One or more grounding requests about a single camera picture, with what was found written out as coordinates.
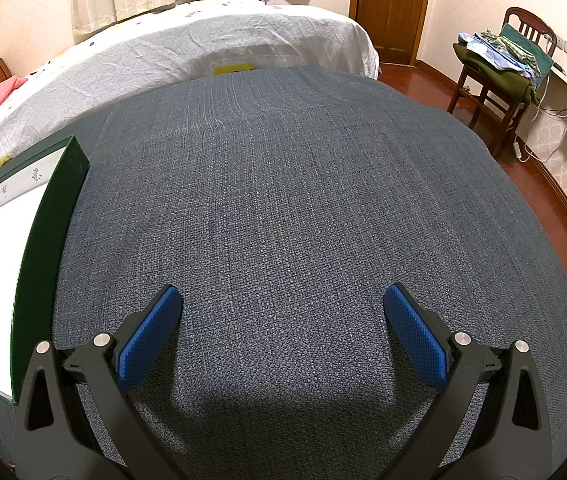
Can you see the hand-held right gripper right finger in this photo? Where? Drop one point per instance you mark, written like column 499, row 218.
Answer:
column 416, row 335

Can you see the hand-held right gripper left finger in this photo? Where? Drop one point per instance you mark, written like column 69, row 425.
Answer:
column 148, row 340

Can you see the green shallow box white lining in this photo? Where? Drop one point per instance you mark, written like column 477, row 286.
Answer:
column 38, row 260

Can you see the white power adapter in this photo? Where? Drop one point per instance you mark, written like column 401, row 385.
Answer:
column 518, row 150

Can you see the olive green folded garment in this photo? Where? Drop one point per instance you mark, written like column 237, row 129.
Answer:
column 493, row 82

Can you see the white desk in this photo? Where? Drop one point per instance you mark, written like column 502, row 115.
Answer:
column 561, row 90

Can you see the pile of light folded clothes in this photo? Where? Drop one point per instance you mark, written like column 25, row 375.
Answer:
column 493, row 55

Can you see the bed with patterned white sheet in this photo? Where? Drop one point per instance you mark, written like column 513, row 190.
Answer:
column 188, row 40

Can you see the teal cloth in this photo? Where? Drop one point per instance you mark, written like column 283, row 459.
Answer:
column 533, row 52

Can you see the wooden door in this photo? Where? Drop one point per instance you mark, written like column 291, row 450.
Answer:
column 393, row 10

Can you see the wooden chair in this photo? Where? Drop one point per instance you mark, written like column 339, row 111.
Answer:
column 528, row 22

